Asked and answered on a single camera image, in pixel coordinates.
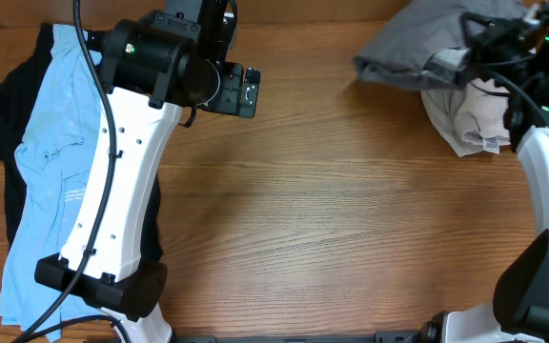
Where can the grey shorts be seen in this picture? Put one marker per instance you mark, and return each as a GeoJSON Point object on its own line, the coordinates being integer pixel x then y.
{"type": "Point", "coordinates": [422, 48]}

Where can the black shirt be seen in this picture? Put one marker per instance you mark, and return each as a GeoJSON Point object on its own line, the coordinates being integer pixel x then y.
{"type": "Point", "coordinates": [18, 94]}

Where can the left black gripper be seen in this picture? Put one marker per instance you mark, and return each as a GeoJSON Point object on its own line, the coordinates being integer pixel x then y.
{"type": "Point", "coordinates": [229, 102]}

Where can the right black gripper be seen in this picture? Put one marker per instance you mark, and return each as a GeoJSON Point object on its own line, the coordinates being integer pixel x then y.
{"type": "Point", "coordinates": [490, 30]}

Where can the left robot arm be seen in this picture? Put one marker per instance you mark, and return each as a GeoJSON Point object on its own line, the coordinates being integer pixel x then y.
{"type": "Point", "coordinates": [151, 70]}

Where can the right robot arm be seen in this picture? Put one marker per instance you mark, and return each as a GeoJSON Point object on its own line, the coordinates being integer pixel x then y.
{"type": "Point", "coordinates": [519, 309]}

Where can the folded beige shorts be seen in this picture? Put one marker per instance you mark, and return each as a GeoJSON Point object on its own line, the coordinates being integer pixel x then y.
{"type": "Point", "coordinates": [471, 120]}

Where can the light blue shirt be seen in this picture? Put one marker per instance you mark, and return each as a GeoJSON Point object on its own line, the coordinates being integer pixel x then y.
{"type": "Point", "coordinates": [54, 159]}

